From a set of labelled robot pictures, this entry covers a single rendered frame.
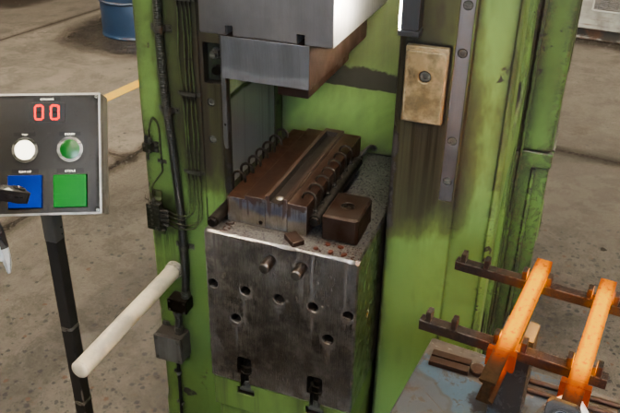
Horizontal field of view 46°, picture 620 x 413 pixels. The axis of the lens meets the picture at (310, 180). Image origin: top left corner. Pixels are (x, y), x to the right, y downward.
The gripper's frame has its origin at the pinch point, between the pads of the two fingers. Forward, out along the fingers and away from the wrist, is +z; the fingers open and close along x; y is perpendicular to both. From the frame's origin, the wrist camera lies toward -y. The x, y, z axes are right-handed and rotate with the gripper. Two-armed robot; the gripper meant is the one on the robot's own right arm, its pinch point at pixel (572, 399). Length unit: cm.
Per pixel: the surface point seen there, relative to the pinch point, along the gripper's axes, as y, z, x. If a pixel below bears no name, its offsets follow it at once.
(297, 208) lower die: 3, 33, -66
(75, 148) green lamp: -8, 15, -114
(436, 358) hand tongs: 25.2, 26.8, -28.6
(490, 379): -1.9, -4.1, -11.7
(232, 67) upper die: -29, 31, -82
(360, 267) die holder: 11, 31, -49
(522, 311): -0.8, 16.6, -11.8
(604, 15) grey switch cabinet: 77, 560, -67
